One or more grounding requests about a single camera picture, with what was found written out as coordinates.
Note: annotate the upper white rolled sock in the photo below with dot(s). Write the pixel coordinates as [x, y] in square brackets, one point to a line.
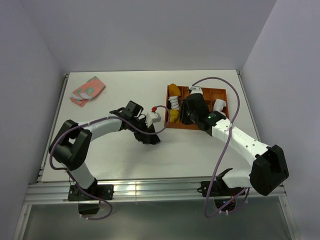
[219, 105]

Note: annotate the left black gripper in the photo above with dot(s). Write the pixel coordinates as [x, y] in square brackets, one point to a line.
[142, 138]

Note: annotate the orange divided tray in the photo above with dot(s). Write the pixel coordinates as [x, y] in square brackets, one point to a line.
[211, 95]

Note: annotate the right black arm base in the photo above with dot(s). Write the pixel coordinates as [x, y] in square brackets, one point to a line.
[212, 190]

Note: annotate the aluminium front rail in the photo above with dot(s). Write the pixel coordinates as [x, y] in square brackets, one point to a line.
[165, 189]

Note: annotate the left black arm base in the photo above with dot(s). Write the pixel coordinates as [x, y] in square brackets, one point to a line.
[90, 200]

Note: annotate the pink green patterned socks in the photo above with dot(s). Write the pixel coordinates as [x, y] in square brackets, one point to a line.
[87, 92]

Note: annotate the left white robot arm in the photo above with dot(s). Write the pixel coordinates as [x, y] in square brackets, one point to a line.
[69, 148]

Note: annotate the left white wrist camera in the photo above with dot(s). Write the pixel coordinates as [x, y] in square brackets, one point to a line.
[152, 117]

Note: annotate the yellow rolled sock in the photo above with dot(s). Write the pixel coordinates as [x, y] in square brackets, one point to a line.
[174, 115]

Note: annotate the mustard yellow striped sock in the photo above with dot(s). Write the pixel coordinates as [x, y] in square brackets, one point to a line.
[173, 90]

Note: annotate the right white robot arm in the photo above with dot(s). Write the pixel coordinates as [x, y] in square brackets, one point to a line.
[268, 166]

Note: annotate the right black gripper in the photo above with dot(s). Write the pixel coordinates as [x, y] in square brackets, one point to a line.
[184, 107]

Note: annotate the black white striped rolled sock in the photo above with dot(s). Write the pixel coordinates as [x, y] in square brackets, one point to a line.
[174, 102]

